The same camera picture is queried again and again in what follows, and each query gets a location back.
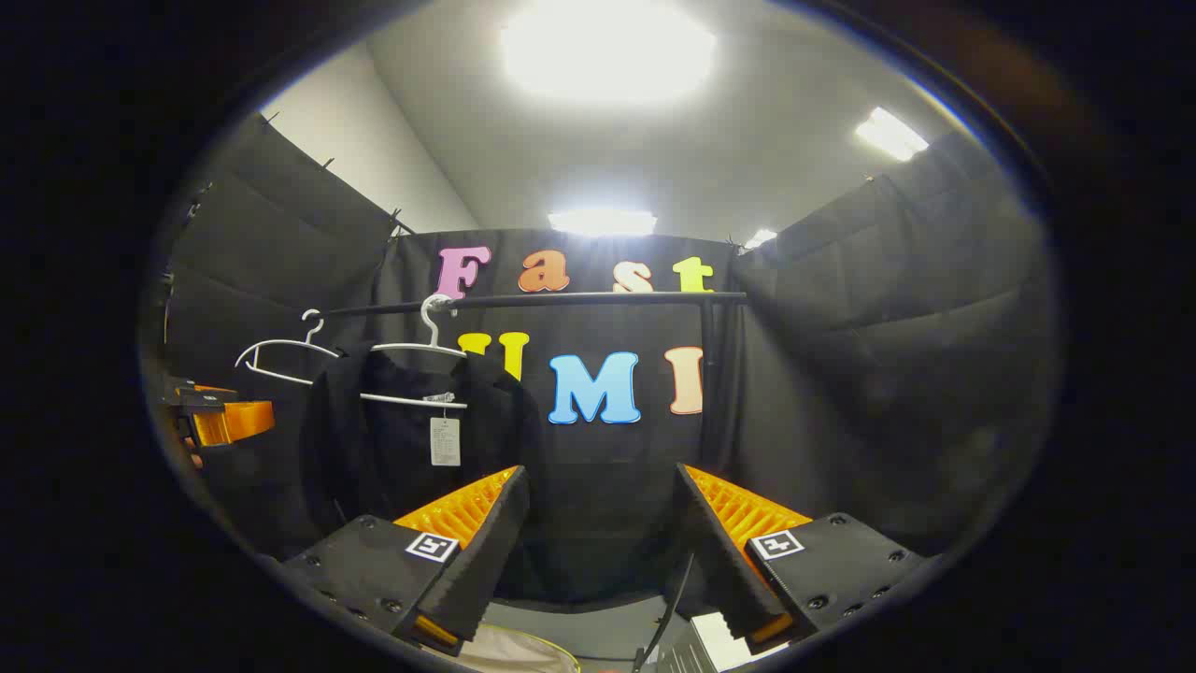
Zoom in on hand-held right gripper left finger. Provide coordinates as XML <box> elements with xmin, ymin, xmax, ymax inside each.
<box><xmin>280</xmin><ymin>465</ymin><xmax>532</xmax><ymax>655</ymax></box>

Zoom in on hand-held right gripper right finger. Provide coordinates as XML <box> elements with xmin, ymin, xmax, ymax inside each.
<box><xmin>675</xmin><ymin>463</ymin><xmax>926</xmax><ymax>655</ymax></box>

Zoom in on beige laundry hamper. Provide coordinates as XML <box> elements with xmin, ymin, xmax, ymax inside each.
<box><xmin>448</xmin><ymin>624</ymin><xmax>585</xmax><ymax>673</ymax></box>

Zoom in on black knit garment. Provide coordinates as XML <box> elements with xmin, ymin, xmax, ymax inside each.
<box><xmin>304</xmin><ymin>346</ymin><xmax>548</xmax><ymax>562</ymax></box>

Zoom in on white clothes hanger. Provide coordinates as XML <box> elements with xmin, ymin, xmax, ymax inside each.
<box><xmin>234</xmin><ymin>308</ymin><xmax>342</xmax><ymax>386</ymax></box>
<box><xmin>360</xmin><ymin>294</ymin><xmax>470</xmax><ymax>410</ymax></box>

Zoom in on white empty clothes hanger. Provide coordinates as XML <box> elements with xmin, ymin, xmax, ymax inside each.
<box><xmin>234</xmin><ymin>308</ymin><xmax>342</xmax><ymax>386</ymax></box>

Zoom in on black clothes rack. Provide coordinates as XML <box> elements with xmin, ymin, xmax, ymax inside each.
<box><xmin>304</xmin><ymin>290</ymin><xmax>748</xmax><ymax>450</ymax></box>

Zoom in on white box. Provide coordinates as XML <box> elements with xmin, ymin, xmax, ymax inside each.
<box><xmin>654</xmin><ymin>612</ymin><xmax>786</xmax><ymax>673</ymax></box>

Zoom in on black backdrop cloth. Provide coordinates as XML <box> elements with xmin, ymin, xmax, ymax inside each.
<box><xmin>140</xmin><ymin>112</ymin><xmax>1061</xmax><ymax>609</ymax></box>

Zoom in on large ceiling light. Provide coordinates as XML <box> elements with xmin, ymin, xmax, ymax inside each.
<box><xmin>500</xmin><ymin>0</ymin><xmax>720</xmax><ymax>104</ymax></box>

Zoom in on black cable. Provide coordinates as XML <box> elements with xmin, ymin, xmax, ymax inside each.
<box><xmin>634</xmin><ymin>551</ymin><xmax>697</xmax><ymax>673</ymax></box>

